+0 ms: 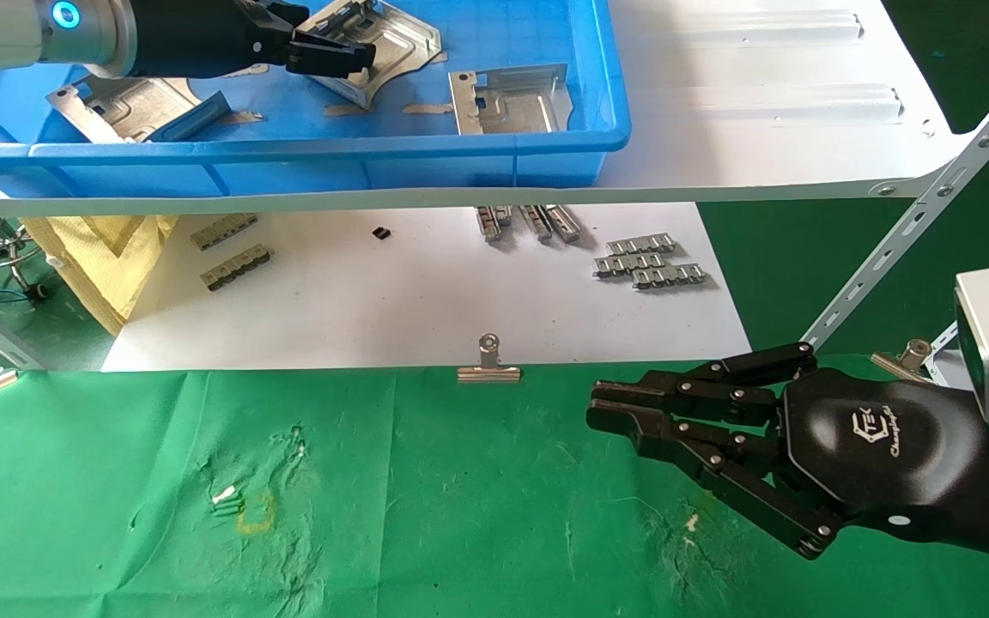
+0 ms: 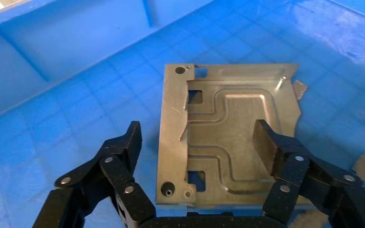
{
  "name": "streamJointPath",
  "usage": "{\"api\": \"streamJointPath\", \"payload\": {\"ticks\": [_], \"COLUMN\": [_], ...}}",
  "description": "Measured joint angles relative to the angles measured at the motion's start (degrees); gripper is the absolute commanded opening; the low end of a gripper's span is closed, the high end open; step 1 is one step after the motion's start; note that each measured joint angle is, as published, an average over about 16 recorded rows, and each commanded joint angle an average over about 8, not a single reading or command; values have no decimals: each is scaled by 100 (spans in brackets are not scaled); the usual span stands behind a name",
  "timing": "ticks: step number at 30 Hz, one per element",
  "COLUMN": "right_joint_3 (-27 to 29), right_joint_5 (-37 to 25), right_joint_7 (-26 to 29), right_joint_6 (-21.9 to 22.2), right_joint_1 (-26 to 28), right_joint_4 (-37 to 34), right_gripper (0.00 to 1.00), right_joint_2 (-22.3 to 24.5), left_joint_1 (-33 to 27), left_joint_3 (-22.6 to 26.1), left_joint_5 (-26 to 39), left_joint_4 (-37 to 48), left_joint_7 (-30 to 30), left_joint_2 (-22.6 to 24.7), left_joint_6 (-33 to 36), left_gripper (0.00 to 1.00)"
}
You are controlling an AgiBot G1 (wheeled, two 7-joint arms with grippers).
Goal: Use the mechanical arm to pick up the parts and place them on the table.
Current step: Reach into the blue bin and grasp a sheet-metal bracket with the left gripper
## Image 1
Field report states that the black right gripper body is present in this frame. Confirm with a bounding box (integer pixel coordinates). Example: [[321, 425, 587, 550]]
[[768, 367, 989, 543]]

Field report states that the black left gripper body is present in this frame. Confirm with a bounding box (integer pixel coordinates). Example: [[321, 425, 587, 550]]
[[155, 0, 291, 80]]

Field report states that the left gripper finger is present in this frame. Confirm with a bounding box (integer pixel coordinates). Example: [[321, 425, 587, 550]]
[[286, 39, 377, 80], [241, 0, 312, 30]]

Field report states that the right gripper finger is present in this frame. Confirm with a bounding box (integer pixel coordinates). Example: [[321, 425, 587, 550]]
[[586, 403, 845, 561], [589, 342, 818, 428]]

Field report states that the stamped sheet metal part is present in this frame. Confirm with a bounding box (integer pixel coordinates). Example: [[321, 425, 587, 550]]
[[293, 0, 444, 112], [46, 74, 234, 144], [448, 64, 575, 136]]

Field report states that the blue plastic bin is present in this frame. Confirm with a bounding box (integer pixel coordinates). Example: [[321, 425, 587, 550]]
[[0, 0, 633, 199]]

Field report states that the silver clip strip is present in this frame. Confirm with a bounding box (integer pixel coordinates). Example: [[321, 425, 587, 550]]
[[632, 264, 707, 290], [593, 251, 667, 279], [606, 233, 677, 256]]

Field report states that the grey connector strip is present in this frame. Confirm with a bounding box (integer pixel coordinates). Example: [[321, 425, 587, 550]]
[[202, 245, 274, 292], [190, 214, 259, 251]]

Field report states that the white paper sheet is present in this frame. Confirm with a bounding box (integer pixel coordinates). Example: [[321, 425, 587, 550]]
[[101, 203, 753, 373]]

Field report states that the yellow cloth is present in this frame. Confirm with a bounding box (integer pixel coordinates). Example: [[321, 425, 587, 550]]
[[21, 215, 179, 336]]

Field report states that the white metal shelf board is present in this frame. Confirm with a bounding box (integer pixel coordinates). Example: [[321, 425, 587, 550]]
[[0, 0, 976, 219]]

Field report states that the silver rail piece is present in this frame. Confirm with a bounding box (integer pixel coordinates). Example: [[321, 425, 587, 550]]
[[519, 205, 554, 243], [543, 204, 583, 244], [476, 206, 514, 244]]

